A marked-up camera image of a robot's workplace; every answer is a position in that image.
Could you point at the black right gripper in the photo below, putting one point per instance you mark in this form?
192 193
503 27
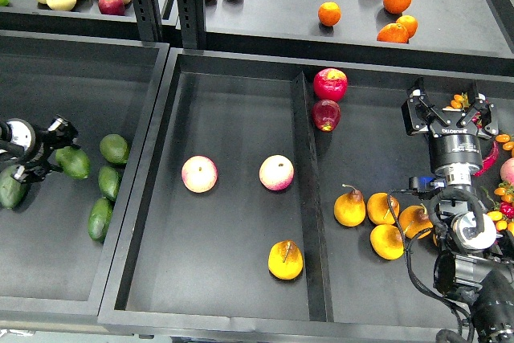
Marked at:
451 145

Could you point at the red chili pepper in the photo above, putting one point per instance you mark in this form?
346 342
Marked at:
489 160

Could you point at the orange on shelf centre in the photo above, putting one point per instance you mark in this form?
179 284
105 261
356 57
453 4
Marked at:
329 14

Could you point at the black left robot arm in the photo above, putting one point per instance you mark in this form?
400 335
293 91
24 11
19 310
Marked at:
4 146

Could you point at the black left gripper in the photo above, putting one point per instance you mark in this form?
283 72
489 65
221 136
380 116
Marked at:
30 147

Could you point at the cherry tomato bunch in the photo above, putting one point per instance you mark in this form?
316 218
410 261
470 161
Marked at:
461 102
501 206

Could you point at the left pink peach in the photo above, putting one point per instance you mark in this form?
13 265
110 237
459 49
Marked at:
199 174

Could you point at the pink peach at right edge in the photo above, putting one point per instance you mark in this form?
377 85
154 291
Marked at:
507 171

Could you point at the orange on shelf bottom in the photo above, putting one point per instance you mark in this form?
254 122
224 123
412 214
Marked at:
393 33

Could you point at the lower cherry tomato bunch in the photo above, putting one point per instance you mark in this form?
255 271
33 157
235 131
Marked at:
501 206

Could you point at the upper cherry tomato bunch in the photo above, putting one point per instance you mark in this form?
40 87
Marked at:
461 102

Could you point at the green avocado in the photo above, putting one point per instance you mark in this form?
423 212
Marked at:
12 192
115 149
109 182
74 162
99 219

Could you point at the black left tray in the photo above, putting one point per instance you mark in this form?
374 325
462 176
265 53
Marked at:
53 276

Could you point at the orange cherry tomatoes pair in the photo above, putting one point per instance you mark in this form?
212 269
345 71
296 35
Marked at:
505 141

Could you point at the dark red apple on shelf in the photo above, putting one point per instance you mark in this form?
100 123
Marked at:
111 7

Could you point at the central yellow pear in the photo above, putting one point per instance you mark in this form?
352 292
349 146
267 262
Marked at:
414 219

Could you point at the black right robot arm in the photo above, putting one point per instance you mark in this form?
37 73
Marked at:
473 272

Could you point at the orange on shelf lower right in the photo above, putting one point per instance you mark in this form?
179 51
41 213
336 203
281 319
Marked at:
410 23

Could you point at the bright red apple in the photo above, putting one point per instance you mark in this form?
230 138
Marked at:
330 84

